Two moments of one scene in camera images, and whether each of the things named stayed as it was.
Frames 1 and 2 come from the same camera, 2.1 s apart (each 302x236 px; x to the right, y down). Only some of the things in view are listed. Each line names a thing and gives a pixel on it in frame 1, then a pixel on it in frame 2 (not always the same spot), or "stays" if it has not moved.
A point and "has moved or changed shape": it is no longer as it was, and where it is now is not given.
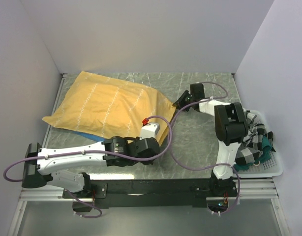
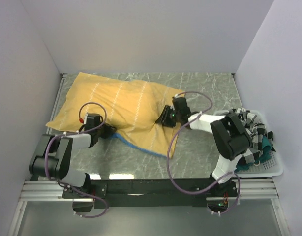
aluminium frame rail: x=255 y=188 stays
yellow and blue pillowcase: x=105 y=108 has moved or changed shape
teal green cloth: x=264 y=157 stays
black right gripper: x=179 y=103 → x=163 y=118
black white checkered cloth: x=250 y=150 stays
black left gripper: x=137 y=139 → x=109 y=129
